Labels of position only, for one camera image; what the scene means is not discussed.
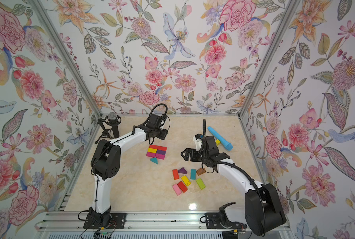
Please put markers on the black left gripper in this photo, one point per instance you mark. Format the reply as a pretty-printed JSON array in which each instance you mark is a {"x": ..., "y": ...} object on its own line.
[{"x": 164, "y": 133}]

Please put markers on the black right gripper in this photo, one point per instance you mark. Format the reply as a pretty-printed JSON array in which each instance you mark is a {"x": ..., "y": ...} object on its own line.
[{"x": 189, "y": 151}]

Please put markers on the red rectangular block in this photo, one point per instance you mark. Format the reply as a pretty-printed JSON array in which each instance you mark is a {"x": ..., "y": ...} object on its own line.
[
  {"x": 175, "y": 174},
  {"x": 153, "y": 146},
  {"x": 182, "y": 186},
  {"x": 162, "y": 148}
]

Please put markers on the yellow rectangular block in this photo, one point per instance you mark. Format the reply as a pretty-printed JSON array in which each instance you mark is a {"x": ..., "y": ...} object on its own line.
[
  {"x": 185, "y": 180},
  {"x": 152, "y": 150}
]

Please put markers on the purple rectangular block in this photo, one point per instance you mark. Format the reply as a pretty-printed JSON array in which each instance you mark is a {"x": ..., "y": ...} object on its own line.
[{"x": 161, "y": 152}]

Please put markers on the magenta rectangular block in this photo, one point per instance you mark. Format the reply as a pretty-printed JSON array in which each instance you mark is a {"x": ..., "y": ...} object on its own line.
[
  {"x": 160, "y": 156},
  {"x": 151, "y": 155}
]

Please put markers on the teal triangle block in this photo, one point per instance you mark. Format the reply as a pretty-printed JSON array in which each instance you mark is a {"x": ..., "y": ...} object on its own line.
[{"x": 154, "y": 160}]

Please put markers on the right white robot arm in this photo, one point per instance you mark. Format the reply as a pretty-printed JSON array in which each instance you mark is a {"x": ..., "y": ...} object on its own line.
[{"x": 262, "y": 210}]

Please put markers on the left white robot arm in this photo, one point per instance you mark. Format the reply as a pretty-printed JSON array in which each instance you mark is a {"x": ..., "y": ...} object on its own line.
[{"x": 107, "y": 158}]

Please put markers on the brown small block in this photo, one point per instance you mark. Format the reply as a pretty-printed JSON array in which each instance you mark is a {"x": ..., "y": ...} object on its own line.
[{"x": 200, "y": 171}]

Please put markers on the blue toy microphone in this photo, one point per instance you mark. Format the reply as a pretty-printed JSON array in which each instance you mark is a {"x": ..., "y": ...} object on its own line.
[{"x": 227, "y": 145}]

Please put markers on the teal small block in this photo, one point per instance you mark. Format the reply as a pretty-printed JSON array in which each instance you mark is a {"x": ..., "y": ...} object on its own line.
[{"x": 193, "y": 174}]

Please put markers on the purple triangle block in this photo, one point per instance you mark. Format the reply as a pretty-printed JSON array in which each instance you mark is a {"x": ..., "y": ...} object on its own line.
[{"x": 182, "y": 171}]

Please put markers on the green rectangular block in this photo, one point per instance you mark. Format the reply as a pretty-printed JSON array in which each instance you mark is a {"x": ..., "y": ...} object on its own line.
[{"x": 200, "y": 183}]

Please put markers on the black rhinestone microphone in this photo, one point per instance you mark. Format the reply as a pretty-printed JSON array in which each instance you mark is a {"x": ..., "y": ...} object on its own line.
[{"x": 114, "y": 120}]

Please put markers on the black tripod mic stand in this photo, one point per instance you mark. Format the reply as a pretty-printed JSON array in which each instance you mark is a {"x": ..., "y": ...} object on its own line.
[{"x": 106, "y": 129}]

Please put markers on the pink rectangular block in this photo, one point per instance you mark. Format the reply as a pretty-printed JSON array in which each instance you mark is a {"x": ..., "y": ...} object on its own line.
[{"x": 177, "y": 189}]

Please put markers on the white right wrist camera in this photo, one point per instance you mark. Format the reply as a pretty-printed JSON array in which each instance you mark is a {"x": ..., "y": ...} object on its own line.
[{"x": 198, "y": 141}]

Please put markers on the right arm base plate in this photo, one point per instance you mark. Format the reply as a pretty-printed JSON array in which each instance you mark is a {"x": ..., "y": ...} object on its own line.
[{"x": 219, "y": 221}]

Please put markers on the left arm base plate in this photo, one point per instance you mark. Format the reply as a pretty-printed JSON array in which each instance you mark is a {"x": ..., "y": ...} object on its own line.
[{"x": 112, "y": 221}]

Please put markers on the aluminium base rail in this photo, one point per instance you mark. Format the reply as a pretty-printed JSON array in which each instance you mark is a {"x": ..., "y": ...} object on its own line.
[{"x": 141, "y": 225}]

